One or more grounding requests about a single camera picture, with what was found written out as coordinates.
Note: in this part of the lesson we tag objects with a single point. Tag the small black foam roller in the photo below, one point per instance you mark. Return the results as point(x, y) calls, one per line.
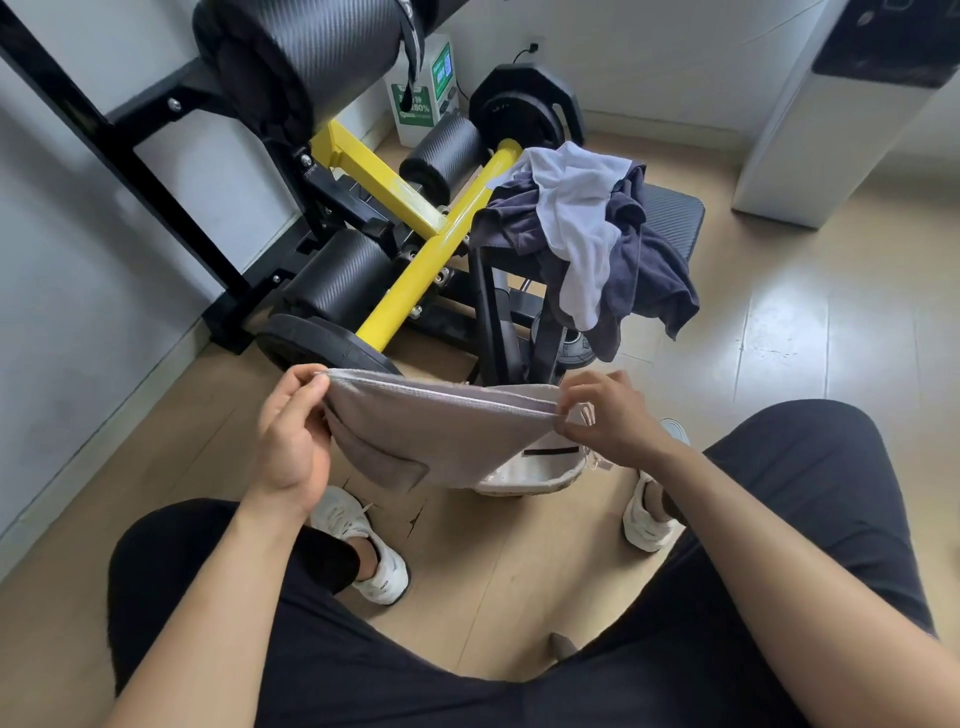
point(442, 154)

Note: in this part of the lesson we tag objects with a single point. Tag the small black weight plate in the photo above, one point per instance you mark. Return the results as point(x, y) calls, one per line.
point(577, 349)

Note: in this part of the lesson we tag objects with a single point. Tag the grey towel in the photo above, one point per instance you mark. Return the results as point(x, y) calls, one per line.
point(435, 427)

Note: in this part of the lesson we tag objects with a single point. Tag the black round weight plate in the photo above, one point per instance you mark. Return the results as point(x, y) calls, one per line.
point(315, 341)

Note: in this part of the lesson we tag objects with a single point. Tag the white tower air conditioner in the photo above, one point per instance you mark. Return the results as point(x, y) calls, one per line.
point(810, 127)

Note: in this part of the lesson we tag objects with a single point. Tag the person's left thumb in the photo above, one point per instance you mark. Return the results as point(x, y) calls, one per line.
point(313, 412)

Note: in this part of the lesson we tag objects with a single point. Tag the person's right thumb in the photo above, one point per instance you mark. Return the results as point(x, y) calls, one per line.
point(576, 433)

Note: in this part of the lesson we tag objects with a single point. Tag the person's right forearm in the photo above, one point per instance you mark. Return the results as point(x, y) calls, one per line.
point(787, 592)

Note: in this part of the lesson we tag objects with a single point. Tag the black octagonal weight plate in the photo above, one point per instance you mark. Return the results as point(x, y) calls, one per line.
point(525, 101)

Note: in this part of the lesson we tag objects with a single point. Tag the white right shoe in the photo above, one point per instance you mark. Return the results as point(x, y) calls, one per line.
point(645, 529)

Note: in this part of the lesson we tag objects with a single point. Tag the medium black foam roller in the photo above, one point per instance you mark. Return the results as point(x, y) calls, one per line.
point(341, 274)

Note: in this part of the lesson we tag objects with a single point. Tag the person's right hand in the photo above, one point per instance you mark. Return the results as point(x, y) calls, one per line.
point(619, 424)

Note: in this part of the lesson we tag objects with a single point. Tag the person's left forearm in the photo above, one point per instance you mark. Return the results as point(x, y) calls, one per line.
point(217, 615)

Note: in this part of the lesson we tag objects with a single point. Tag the white woven basket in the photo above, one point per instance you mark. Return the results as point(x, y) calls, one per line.
point(525, 472)

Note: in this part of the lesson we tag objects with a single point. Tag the person's left hand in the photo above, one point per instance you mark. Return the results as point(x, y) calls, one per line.
point(289, 457)

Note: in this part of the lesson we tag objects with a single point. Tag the black bench pad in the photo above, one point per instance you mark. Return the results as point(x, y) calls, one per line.
point(675, 217)

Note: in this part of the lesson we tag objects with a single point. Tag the white and green box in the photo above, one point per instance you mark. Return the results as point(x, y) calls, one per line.
point(420, 105)

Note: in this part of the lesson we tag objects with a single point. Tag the black steel machine frame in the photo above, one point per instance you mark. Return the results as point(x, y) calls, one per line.
point(150, 150)

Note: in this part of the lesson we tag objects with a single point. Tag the dark navy garment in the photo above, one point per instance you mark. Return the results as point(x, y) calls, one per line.
point(652, 277)

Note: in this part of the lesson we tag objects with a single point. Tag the white shoe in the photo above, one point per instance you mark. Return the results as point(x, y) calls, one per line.
point(645, 529)
point(382, 574)

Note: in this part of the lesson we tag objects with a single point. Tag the white shirt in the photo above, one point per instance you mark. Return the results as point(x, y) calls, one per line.
point(581, 217)

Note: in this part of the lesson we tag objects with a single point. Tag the large black foam roller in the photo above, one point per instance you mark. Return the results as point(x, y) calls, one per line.
point(300, 52)

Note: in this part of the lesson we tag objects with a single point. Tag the black bench stand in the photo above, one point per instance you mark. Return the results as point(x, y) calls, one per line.
point(499, 330)

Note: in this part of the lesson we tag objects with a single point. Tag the white left shoe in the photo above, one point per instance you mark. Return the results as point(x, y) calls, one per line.
point(382, 574)

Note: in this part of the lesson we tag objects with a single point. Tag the black shorts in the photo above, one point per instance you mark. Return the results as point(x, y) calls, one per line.
point(787, 480)

